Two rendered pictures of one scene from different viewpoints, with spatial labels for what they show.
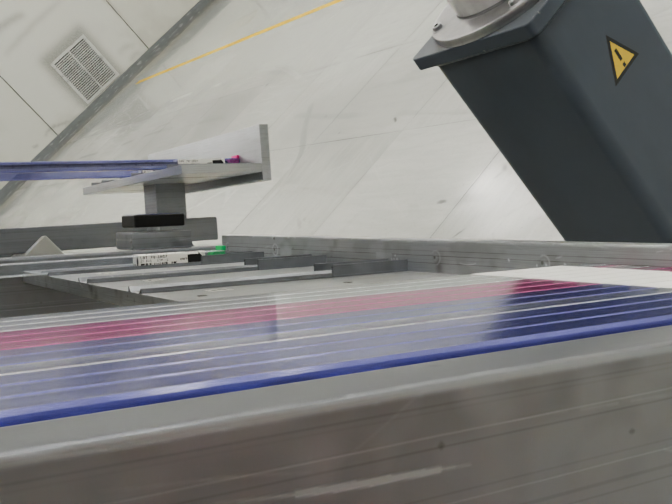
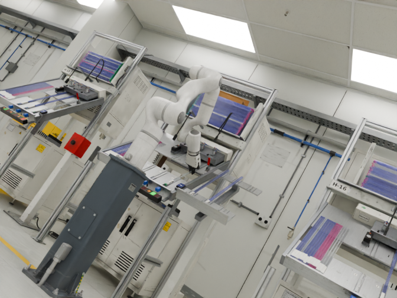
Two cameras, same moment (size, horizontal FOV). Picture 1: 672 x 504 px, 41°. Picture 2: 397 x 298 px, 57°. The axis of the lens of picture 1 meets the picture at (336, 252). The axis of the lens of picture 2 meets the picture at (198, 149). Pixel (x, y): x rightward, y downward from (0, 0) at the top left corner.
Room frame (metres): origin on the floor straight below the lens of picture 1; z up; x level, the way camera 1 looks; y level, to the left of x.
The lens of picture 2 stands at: (2.66, -1.37, 0.54)
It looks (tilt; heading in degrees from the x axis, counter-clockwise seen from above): 12 degrees up; 141
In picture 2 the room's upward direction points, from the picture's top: 32 degrees clockwise
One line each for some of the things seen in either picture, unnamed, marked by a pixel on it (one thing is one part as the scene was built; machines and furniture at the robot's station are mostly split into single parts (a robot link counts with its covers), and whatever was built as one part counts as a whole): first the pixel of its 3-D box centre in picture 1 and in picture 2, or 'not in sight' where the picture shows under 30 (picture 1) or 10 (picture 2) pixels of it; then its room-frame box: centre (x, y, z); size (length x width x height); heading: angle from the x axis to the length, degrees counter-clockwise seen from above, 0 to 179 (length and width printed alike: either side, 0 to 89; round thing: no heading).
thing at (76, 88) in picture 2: not in sight; (44, 134); (-0.95, -0.16, 0.66); 1.01 x 0.73 x 1.31; 112
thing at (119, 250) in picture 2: not in sight; (142, 244); (0.31, 0.54, 0.31); 0.70 x 0.65 x 0.62; 22
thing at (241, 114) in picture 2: not in sight; (220, 114); (0.41, 0.45, 1.52); 0.51 x 0.13 x 0.27; 22
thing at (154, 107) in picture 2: not in sight; (156, 117); (0.93, -0.35, 1.00); 0.19 x 0.12 x 0.24; 25
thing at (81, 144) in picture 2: not in sight; (54, 178); (-0.18, -0.16, 0.39); 0.24 x 0.24 x 0.78; 22
